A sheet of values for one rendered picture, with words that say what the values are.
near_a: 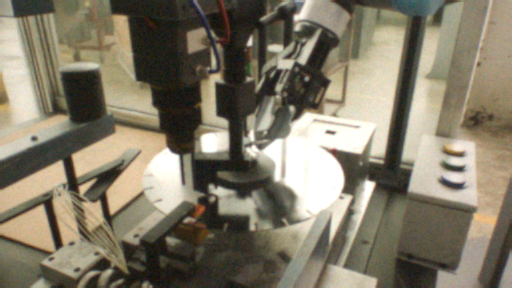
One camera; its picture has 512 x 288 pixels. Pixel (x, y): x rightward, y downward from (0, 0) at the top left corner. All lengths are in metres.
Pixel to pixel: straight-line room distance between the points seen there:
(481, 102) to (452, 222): 2.97
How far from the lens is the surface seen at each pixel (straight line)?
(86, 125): 0.65
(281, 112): 0.67
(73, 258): 0.64
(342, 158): 0.87
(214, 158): 0.56
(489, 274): 1.98
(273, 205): 0.58
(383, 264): 0.82
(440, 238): 0.80
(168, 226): 0.50
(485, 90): 3.69
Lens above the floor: 1.27
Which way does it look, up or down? 25 degrees down
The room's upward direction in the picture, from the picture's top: straight up
